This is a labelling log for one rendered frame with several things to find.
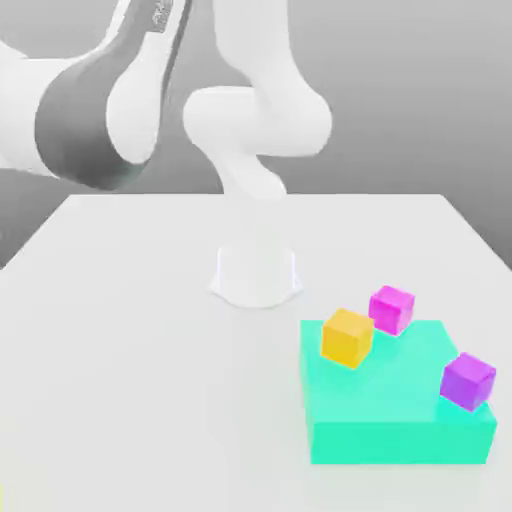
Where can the small orange cube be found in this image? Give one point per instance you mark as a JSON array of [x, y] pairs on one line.
[[346, 340]]

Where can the large turquoise box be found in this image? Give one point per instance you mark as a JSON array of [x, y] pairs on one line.
[[380, 400]]

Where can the small purple cube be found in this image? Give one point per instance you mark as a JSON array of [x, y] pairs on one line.
[[467, 382]]

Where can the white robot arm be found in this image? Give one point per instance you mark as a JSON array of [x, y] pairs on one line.
[[256, 132]]

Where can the small magenta cube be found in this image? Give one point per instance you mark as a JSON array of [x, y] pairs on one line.
[[391, 310]]

